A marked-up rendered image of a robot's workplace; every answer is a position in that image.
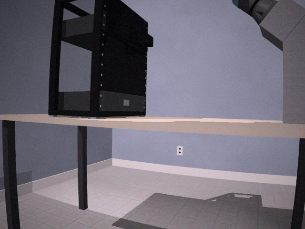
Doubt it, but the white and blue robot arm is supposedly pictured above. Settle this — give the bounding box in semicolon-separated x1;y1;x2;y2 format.
232;0;278;25

